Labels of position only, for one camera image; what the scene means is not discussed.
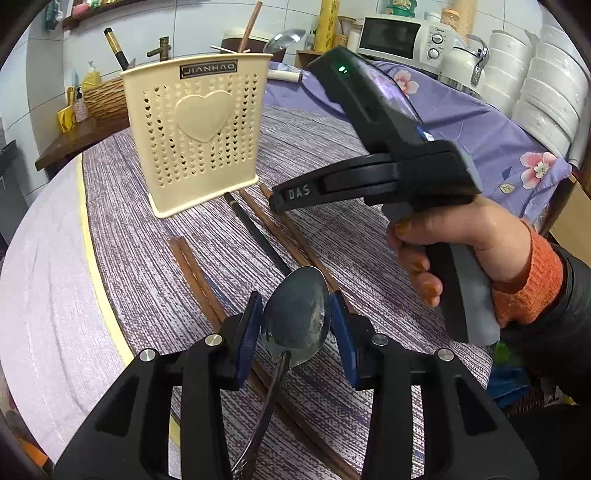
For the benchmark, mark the purple floral cloth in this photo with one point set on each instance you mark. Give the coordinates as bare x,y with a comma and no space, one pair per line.
485,129

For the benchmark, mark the person's right hand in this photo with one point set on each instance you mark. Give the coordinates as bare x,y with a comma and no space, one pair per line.
485,235

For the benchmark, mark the brown wooden chopstick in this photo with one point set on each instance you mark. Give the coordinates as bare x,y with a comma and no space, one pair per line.
253,23

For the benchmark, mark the woven basket basin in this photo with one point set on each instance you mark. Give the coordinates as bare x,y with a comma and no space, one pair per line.
108,99

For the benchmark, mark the blue plastic item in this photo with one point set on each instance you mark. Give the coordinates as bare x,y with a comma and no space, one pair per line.
508,378

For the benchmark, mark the black chopstick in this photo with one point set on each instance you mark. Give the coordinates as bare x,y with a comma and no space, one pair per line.
115,48
258,235

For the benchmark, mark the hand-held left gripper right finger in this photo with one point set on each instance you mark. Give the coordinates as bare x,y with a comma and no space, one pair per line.
344,344

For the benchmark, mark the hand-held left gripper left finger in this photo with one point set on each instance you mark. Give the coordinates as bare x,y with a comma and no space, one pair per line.
247,344

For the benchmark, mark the white steel kettle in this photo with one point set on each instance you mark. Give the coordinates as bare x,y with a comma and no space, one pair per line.
461,62

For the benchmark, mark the person's right forearm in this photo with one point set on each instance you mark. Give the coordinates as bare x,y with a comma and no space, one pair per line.
531,277

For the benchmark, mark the brass faucet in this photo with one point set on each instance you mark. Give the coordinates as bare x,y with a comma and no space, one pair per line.
164,48

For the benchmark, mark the stacked green containers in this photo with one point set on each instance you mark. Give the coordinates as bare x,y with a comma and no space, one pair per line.
401,7

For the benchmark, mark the white microwave oven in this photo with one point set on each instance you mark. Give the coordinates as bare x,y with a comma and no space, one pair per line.
397,37

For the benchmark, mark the stack of white bowls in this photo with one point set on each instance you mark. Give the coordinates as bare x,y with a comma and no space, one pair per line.
554,87

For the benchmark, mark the glass jar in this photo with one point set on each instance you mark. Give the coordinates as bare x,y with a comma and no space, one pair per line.
344,32

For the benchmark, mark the yellow soap bottle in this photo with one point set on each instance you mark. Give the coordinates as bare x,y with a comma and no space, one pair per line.
91,76

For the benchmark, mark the dark wooden counter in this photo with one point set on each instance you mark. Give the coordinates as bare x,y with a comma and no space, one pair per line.
69,147

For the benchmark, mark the light wooden cabinet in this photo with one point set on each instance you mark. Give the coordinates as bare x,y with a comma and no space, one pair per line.
304,57

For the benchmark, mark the tall stack of paper cups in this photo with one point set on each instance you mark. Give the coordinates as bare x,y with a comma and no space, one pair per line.
466,11

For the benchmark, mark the beige plastic utensil holder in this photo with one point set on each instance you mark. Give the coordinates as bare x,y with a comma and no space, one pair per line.
196,134

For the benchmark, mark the purple striped tablecloth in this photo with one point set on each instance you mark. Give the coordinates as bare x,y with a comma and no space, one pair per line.
138,258

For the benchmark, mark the yellow wrap roll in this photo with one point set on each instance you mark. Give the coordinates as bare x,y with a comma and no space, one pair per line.
328,23

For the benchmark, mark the dark wooden wall shelf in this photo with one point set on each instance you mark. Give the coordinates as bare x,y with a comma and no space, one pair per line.
92,14

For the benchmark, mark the large steel spoon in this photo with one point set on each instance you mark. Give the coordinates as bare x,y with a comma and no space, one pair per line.
295,318

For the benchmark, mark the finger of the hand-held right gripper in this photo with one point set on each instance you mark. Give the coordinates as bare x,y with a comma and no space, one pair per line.
300,193

